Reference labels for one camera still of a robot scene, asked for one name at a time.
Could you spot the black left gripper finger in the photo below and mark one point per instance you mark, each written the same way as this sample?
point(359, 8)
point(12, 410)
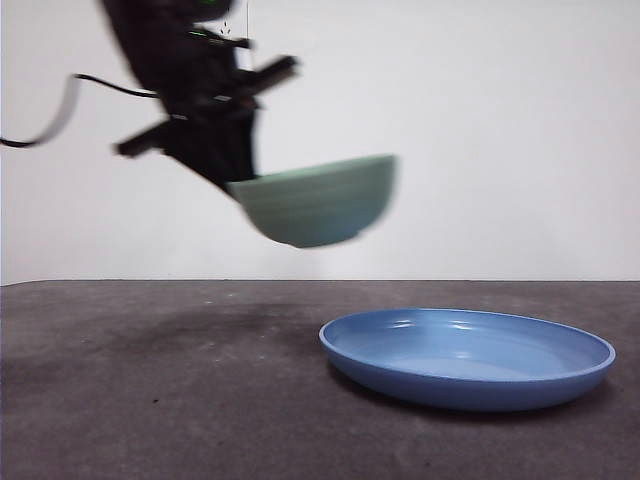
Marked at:
point(240, 145)
point(207, 155)

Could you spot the green bowl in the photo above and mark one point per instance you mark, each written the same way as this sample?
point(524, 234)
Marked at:
point(320, 205)

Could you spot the blue plate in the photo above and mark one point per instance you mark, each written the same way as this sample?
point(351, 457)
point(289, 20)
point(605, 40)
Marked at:
point(465, 380)

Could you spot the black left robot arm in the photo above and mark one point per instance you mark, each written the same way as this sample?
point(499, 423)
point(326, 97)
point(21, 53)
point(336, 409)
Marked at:
point(165, 50)

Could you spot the white wall socket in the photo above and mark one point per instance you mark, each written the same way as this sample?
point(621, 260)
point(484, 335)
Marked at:
point(236, 26)

